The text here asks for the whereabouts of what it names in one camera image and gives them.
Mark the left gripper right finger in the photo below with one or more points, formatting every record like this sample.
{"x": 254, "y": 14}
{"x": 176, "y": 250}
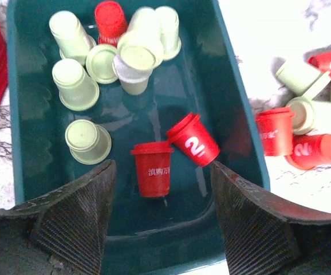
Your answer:
{"x": 266, "y": 234}

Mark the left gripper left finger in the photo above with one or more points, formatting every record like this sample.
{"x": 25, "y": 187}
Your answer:
{"x": 63, "y": 231}

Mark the green coffee capsule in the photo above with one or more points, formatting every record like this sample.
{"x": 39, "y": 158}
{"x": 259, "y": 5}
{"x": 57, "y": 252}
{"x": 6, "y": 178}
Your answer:
{"x": 169, "y": 31}
{"x": 88, "y": 142}
{"x": 72, "y": 39}

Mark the red coffee capsule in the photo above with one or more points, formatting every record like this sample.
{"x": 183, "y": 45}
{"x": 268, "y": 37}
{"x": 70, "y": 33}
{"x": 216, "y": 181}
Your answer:
{"x": 153, "y": 162}
{"x": 275, "y": 128}
{"x": 111, "y": 22}
{"x": 194, "y": 140}

